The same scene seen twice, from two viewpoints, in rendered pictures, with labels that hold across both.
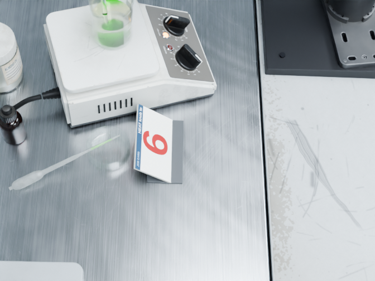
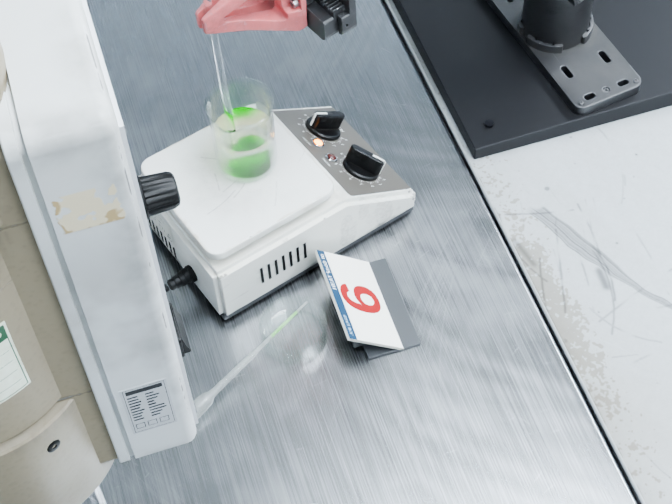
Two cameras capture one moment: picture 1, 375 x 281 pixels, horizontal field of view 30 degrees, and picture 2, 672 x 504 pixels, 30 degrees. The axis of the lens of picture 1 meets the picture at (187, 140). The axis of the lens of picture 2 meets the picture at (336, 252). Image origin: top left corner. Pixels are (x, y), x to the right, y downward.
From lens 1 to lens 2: 0.22 m
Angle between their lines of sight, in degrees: 9
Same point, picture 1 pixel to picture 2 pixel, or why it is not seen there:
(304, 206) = (608, 318)
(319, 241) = (649, 359)
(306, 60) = (526, 120)
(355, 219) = not seen: outside the picture
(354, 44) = (584, 77)
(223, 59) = (406, 158)
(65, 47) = (186, 199)
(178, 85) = (365, 204)
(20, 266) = not seen: outside the picture
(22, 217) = (205, 469)
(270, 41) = (464, 110)
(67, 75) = (206, 235)
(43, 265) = not seen: outside the picture
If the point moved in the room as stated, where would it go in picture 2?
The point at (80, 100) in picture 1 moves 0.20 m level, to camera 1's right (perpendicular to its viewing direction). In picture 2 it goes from (234, 267) to (481, 225)
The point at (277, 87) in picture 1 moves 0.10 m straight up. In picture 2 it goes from (499, 171) to (508, 94)
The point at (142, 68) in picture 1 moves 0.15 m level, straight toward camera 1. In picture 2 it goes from (309, 193) to (373, 344)
